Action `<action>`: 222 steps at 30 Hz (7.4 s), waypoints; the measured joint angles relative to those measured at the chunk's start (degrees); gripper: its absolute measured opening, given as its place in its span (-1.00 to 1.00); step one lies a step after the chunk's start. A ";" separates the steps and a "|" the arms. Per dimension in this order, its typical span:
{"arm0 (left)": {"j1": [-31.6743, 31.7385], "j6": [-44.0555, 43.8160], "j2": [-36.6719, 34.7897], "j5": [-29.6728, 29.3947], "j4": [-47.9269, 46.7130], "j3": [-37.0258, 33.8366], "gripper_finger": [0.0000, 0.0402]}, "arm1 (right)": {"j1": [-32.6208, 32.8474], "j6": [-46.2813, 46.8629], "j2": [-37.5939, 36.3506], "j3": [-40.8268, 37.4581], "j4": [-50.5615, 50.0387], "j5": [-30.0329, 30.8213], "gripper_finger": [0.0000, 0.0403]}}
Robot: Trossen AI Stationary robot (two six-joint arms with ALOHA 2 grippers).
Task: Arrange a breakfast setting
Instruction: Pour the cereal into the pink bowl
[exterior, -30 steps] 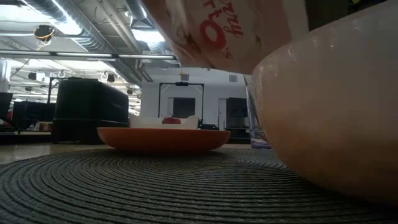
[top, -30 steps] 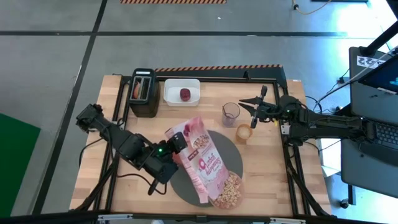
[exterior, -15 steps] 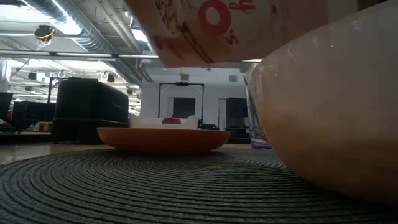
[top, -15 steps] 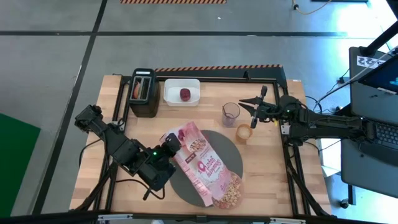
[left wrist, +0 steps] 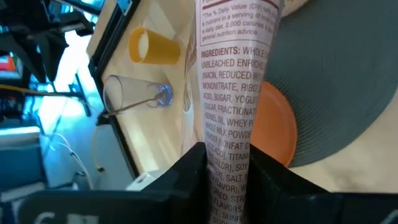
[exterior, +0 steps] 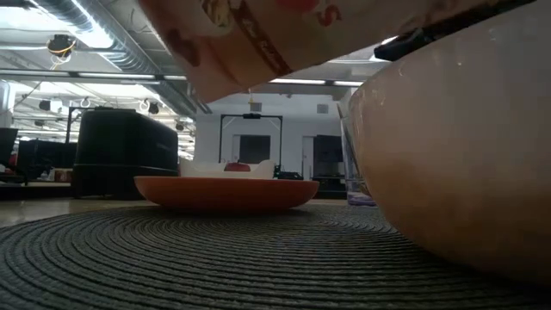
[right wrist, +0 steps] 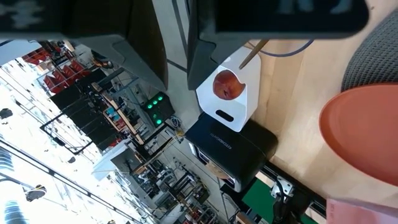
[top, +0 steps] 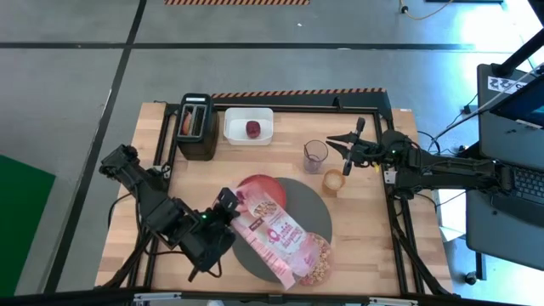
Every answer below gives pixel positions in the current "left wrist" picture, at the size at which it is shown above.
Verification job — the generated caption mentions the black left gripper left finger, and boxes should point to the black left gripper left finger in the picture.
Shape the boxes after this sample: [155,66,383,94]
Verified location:
[18,142,210,224]

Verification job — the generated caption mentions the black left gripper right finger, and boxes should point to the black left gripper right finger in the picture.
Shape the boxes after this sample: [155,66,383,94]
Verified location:
[245,144,398,224]

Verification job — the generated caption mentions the wooden spoon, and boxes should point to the wooden spoon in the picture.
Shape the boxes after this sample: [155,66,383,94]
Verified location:
[102,90,166,119]

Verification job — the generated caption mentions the pink strawberry yogurt cereal box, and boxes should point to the pink strawberry yogurt cereal box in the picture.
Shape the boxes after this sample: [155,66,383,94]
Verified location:
[181,0,284,224]

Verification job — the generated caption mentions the clear drinking glass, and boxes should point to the clear drinking glass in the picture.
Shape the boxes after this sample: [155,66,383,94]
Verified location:
[102,74,174,114]

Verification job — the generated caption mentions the orange plate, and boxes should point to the orange plate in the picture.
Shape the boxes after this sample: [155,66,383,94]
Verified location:
[249,81,299,168]

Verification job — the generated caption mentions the grey woven round placemat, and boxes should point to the grey woven round placemat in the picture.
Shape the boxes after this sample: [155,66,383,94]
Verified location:
[263,0,398,168]

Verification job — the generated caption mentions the yellow plastic cup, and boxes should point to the yellow plastic cup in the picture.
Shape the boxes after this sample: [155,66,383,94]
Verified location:
[127,26,182,66]

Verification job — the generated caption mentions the white metal bracket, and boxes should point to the white metal bracket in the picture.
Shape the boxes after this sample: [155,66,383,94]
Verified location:
[125,169,168,192]

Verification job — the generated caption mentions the white cable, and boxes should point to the white cable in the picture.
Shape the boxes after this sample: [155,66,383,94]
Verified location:
[43,133,95,190]

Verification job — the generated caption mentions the black table edge frame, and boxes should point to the black table edge frame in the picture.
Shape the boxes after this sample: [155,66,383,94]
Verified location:
[87,0,141,179]

